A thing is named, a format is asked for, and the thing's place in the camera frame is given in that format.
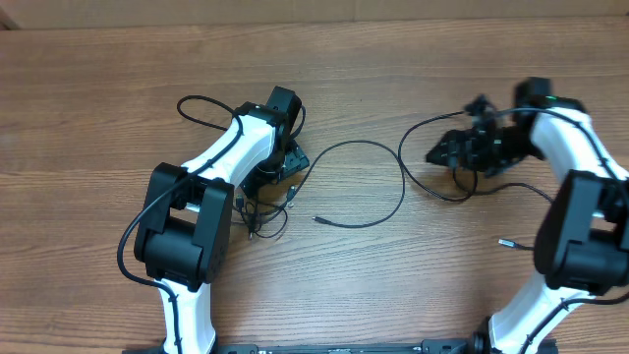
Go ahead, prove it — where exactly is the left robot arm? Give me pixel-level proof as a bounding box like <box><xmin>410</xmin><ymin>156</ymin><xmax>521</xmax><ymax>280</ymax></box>
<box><xmin>134</xmin><ymin>94</ymin><xmax>309</xmax><ymax>353</ymax></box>

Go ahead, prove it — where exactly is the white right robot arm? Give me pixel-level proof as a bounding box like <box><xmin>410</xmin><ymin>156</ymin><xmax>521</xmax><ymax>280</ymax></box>
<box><xmin>426</xmin><ymin>93</ymin><xmax>628</xmax><ymax>353</ymax></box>

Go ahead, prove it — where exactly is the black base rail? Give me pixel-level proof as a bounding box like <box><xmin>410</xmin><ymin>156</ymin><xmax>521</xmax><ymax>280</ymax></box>
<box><xmin>122</xmin><ymin>337</ymin><xmax>473</xmax><ymax>354</ymax></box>

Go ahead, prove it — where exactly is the thick black USB cable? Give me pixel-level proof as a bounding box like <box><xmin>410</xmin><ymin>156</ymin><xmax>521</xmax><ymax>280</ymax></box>
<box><xmin>396</xmin><ymin>110</ymin><xmax>556</xmax><ymax>252</ymax></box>

